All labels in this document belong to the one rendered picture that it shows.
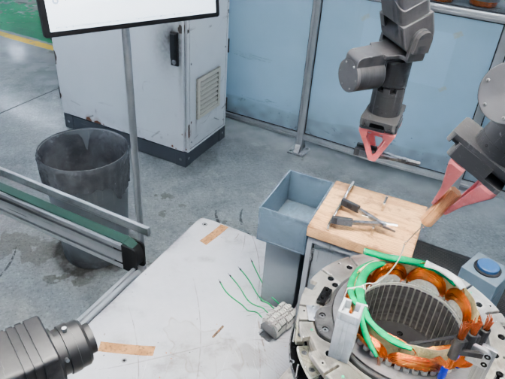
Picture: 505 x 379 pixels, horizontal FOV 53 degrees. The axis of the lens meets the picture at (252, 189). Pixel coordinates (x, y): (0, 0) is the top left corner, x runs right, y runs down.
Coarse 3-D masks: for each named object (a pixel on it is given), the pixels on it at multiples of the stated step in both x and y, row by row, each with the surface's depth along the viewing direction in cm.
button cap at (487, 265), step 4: (480, 260) 96; (484, 260) 96; (488, 260) 96; (492, 260) 97; (476, 264) 97; (480, 264) 95; (484, 264) 95; (488, 264) 95; (492, 264) 96; (496, 264) 96; (480, 268) 95; (484, 268) 95; (488, 268) 94; (492, 268) 94; (496, 268) 95; (484, 272) 95; (488, 272) 94; (492, 272) 94; (496, 272) 94
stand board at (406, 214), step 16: (336, 192) 109; (352, 192) 109; (368, 192) 110; (320, 208) 103; (336, 208) 104; (368, 208) 105; (400, 208) 105; (416, 208) 106; (320, 224) 99; (336, 224) 99; (400, 224) 101; (416, 224) 101; (320, 240) 99; (336, 240) 97; (352, 240) 96; (368, 240) 96; (384, 240) 96; (400, 240) 97; (416, 240) 97
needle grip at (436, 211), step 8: (448, 192) 62; (456, 192) 61; (440, 200) 62; (448, 200) 62; (456, 200) 62; (432, 208) 63; (440, 208) 63; (424, 216) 65; (432, 216) 64; (440, 216) 64; (424, 224) 65; (432, 224) 64
